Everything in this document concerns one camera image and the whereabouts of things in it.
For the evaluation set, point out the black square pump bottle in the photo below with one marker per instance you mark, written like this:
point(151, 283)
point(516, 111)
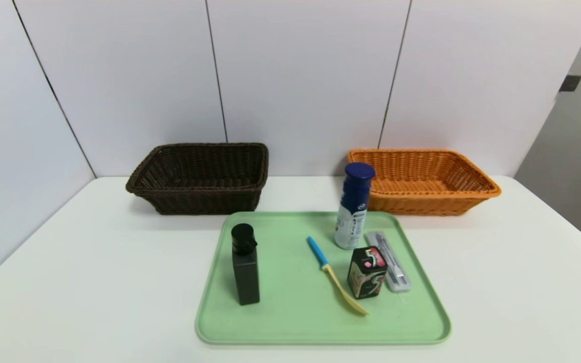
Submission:
point(246, 277)

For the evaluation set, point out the black gum box with pink print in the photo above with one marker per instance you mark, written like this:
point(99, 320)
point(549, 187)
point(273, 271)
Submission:
point(363, 277)

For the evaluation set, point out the dark brown wicker basket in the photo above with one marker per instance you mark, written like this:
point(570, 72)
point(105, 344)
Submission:
point(194, 201)

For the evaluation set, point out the orange wicker basket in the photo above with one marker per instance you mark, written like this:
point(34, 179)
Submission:
point(421, 204)

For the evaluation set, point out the white bottle with blue cap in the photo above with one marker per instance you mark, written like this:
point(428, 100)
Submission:
point(353, 201)

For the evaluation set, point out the light green plastic tray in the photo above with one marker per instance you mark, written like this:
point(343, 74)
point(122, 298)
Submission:
point(290, 302)

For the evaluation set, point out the clear plastic compass case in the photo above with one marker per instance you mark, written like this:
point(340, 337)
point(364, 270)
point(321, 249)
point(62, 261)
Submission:
point(396, 275)

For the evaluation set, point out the dark square wall fixture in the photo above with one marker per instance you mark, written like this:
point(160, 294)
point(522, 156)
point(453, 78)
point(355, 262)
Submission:
point(570, 83)

